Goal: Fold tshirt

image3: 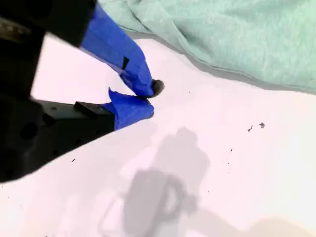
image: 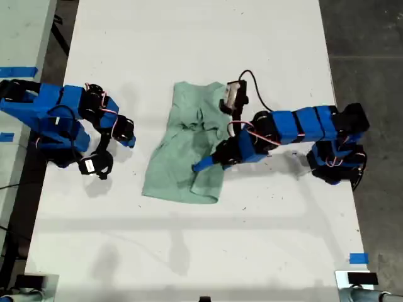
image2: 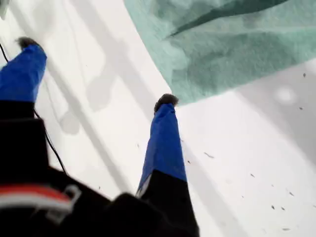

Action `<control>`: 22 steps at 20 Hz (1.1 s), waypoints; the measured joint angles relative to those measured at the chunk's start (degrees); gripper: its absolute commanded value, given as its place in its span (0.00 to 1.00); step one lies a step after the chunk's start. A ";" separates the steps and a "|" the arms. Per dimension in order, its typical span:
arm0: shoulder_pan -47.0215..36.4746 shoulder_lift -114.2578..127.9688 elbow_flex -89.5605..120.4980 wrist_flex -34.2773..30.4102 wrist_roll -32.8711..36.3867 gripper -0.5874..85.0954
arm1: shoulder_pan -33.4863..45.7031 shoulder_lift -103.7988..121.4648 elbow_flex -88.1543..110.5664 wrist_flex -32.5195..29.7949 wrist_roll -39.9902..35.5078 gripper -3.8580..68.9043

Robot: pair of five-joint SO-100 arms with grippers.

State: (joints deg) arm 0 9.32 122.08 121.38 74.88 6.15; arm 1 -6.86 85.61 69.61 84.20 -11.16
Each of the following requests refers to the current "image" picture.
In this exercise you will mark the grey side table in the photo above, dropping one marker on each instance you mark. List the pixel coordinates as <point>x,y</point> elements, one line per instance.
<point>19,31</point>

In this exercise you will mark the small blue tape piece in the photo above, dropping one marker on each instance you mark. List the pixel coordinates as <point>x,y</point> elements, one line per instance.
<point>6,137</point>

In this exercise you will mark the pale green T-shirt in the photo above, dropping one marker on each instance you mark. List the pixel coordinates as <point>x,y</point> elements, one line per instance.
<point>170,163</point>

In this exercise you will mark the long blue tape strip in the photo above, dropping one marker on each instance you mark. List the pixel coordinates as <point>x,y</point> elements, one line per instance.
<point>19,71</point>

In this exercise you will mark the round black gripper camera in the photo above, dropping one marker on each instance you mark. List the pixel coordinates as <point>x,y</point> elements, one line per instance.
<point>91,165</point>

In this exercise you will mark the boxy black gripper camera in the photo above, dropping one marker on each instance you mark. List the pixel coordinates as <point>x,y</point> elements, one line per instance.
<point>234,94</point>

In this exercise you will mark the black stand leg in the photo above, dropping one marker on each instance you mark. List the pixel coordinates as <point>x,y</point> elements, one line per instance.
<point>60,33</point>

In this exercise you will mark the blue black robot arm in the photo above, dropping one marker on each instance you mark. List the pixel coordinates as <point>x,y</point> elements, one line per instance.
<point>302,124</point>
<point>53,119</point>

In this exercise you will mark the black camera stalk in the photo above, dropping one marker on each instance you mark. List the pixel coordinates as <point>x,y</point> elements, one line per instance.
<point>104,144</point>
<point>238,113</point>

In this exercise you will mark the small black box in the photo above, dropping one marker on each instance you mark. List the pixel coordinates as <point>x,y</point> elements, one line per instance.
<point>204,299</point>
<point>362,278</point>
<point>30,281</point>

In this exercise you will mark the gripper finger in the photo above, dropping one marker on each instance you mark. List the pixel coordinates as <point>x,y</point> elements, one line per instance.
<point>206,163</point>
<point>130,142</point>

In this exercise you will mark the metal plate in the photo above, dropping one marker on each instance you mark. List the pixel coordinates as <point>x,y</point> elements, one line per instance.
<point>340,280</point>
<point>52,289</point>

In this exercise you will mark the square blue tape piece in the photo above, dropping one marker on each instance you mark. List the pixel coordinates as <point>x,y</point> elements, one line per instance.
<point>359,258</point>

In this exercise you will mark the grey pipe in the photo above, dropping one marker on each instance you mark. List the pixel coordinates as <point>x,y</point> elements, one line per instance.
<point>22,297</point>
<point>362,296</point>

